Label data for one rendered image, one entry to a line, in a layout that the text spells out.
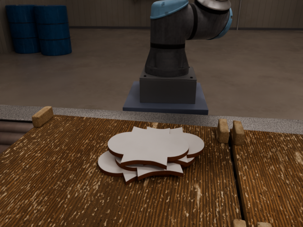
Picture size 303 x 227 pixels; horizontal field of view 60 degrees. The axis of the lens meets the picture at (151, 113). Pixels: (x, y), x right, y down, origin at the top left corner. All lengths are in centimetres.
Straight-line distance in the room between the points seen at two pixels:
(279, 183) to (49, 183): 35
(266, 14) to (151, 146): 991
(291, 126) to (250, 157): 22
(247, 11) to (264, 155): 962
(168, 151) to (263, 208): 16
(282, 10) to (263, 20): 62
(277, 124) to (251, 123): 6
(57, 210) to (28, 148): 18
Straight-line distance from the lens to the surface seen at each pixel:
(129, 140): 45
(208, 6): 88
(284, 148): 55
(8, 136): 65
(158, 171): 41
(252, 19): 1014
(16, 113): 76
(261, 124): 68
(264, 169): 48
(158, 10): 85
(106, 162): 45
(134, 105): 84
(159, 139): 45
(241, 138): 52
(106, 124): 59
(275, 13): 1036
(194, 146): 46
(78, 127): 59
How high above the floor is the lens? 120
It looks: 25 degrees down
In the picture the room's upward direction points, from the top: straight up
